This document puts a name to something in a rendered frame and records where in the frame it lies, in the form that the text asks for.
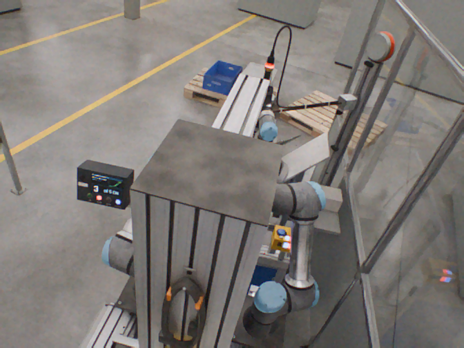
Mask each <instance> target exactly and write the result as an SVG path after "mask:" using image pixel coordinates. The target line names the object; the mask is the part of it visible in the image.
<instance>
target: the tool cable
mask: <svg viewBox="0 0 464 348"><path fill-rule="evenodd" d="M286 27H287V28H289V31H290V39H289V47H288V50H287V56H286V57H285V58H286V59H285V60H284V65H283V69H282V74H281V78H280V83H279V86H278V94H277V98H276V103H277V105H278V107H279V109H280V113H281V112H282V108H297V107H303V106H305V109H303V110H306V109H307V106H313V105H319V104H328V106H329V105H330V103H335V102H339V101H328V102H323V103H317V104H303V105H300V106H280V105H279V104H278V96H279V92H280V86H281V82H282V76H283V73H284V68H286V64H287V59H288V56H289V49H290V46H291V38H292V31H291V27H290V26H287V25H285V26H283V27H281V29H279V32H278V34H277V36H275V39H274V42H273V48H272V51H274V48H275V45H276V42H277V39H278V36H279V34H280V33H281V30H282V29H283V28H286Z"/></svg>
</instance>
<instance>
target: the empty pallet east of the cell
mask: <svg viewBox="0 0 464 348"><path fill-rule="evenodd" d="M333 101H337V99H333V98H331V97H330V96H328V95H326V94H324V93H322V92H320V91H314V92H312V93H310V94H309V95H307V96H305V97H303V98H300V99H299V100H298V101H296V102H294V103H292V104H289V105H288V106H300V105H303V104H317V103H323V102H333ZM337 108H338V106H337V105H330V106H320V107H313V108H309V109H306V110H303V109H302V110H292V111H287V112H281V113H280V116H279V118H280V119H281V120H282V121H285V122H286V123H288V124H291V125H292V126H295V127H296V128H298V130H300V131H303V132H306V133H307V134H309V135H311V136H312V137H318V136H320V135H321V134H324V133H326V132H327V133H328V132H329V129H330V126H331V123H332V121H333V118H334V114H335V112H336V111H337ZM292 117H295V118H296V119H298V120H299V121H301V122H302V123H305V124H307V125H309V126H310V127H312V128H313V130H312V131H310V130H309V129H308V128H306V127H304V126H301V125H300V124H298V123H296V122H294V121H292V120H291V118H292ZM322 122H323V123H322ZM321 123H322V124H321Z"/></svg>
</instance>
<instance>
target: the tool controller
mask: <svg viewBox="0 0 464 348"><path fill-rule="evenodd" d="M133 180H134V170H133V169H129V168H126V167H122V166H116V165H112V164H106V163H102V162H96V161H92V160H88V159H87V160H86V161H85V162H83V163H82V164H80V165H79V166H78V167H77V200H81V201H85V202H90V203H94V204H101V205H104V206H110V207H114V208H116V209H121V210H125V209H126V207H127V206H128V205H129V204H130V203H131V195H130V189H131V186H132V184H133ZM92 183H93V184H98V185H101V194H100V193H94V192H92ZM88 193H92V194H93V196H92V197H88V196H87V194H88ZM98 195H100V196H101V200H98V199H97V196H98ZM107 197H110V198H111V202H107V201H106V199H107ZM116 200H120V201H121V203H120V204H117V203H116Z"/></svg>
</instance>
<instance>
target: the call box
mask: <svg viewBox="0 0 464 348"><path fill-rule="evenodd" d="M279 229H284V230H285V231H286V233H285V235H283V238H282V239H280V235H279V234H278V230H279ZM286 236H289V240H286ZM290 237H291V229H290V228H287V227H284V226H280V225H276V226H275V229H274V231H273V233H272V237H271V249H274V250H277V251H283V252H287V253H290V249H288V247H287V248H284V244H285V243H288V244H290V243H291V241H290ZM278 242H281V243H282V244H281V247H280V246H278V245H277V244H278Z"/></svg>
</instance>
